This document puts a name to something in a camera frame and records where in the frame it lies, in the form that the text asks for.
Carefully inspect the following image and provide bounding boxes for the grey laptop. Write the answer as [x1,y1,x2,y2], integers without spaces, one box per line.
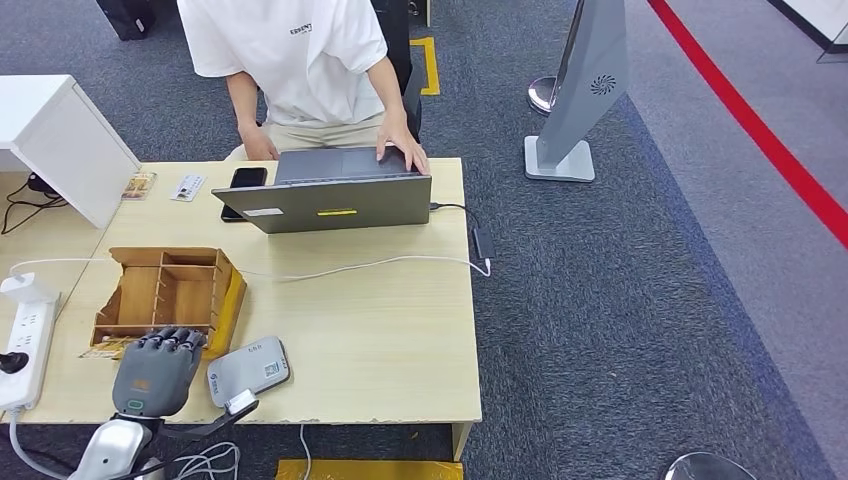
[210,145,434,235]

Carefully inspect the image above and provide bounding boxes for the looped white floor cables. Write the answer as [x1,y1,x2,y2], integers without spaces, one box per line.
[168,442,241,480]

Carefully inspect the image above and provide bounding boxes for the wooden compartment organizer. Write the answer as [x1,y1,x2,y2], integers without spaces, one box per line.
[91,246,233,349]

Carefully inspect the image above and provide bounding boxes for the pale wrist camera on bracket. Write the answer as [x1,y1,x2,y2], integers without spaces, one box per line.
[158,388,261,444]

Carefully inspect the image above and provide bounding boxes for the yellow floor tape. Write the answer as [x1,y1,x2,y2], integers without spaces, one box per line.
[274,460,465,480]
[409,36,442,97]

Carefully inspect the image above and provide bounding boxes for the black bag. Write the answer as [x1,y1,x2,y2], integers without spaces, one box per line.
[95,0,157,42]

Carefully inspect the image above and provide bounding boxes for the grey power strip cord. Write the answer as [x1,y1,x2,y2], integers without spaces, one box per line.
[7,409,68,480]

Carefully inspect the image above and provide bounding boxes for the grey sign stand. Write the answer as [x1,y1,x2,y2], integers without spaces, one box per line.
[523,0,629,183]

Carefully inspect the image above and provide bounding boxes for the white ID card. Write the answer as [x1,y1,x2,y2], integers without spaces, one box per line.
[170,174,208,203]

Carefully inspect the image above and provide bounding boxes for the person's right hand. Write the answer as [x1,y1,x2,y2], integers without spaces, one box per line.
[238,122,281,162]

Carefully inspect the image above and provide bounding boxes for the white charger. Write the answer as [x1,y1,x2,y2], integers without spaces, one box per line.
[0,272,60,306]

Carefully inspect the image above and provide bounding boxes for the person's left hand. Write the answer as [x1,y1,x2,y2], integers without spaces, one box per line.
[376,109,432,177]

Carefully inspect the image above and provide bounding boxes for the black office chair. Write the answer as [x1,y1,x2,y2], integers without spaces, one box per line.
[370,0,425,144]

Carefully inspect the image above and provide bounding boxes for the black adapter with cable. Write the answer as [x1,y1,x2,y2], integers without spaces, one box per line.
[0,173,71,236]

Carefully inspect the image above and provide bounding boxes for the white power strip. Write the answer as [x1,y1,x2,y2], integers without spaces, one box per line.
[0,299,61,412]

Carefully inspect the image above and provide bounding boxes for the white cabinet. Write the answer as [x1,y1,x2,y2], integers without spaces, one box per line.
[0,74,142,230]

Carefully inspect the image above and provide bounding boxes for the person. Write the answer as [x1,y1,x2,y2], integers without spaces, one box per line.
[175,0,432,177]

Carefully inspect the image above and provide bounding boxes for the small black dongle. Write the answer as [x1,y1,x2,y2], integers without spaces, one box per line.
[471,227,497,262]

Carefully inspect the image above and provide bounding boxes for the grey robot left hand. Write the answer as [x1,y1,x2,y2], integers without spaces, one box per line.
[111,326,208,420]

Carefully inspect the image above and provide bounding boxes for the red floor tape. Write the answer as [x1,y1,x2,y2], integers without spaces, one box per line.
[645,0,848,252]

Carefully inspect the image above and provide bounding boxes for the black smartphone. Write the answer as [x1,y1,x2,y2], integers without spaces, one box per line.
[219,166,269,223]

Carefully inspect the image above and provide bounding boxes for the long white cable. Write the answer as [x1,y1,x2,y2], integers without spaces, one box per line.
[9,254,493,285]

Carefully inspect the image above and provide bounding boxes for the black laptop cable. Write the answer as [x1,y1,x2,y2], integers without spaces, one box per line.
[429,202,482,232]

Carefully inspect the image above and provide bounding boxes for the chrome stanchion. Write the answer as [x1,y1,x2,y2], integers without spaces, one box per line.
[664,451,758,480]
[526,0,586,116]

